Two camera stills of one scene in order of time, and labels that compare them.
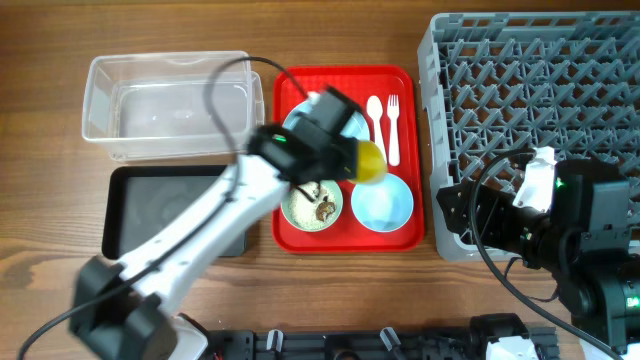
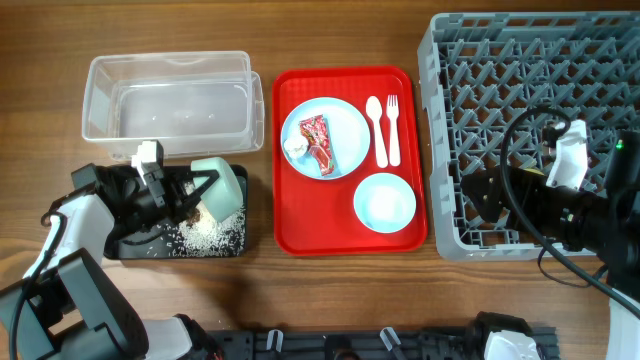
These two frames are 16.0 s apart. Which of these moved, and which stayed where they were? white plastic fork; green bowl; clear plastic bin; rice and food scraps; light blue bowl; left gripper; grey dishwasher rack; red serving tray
Moved: green bowl; rice and food scraps; left gripper
Stayed: clear plastic bin; grey dishwasher rack; white plastic fork; red serving tray; light blue bowl
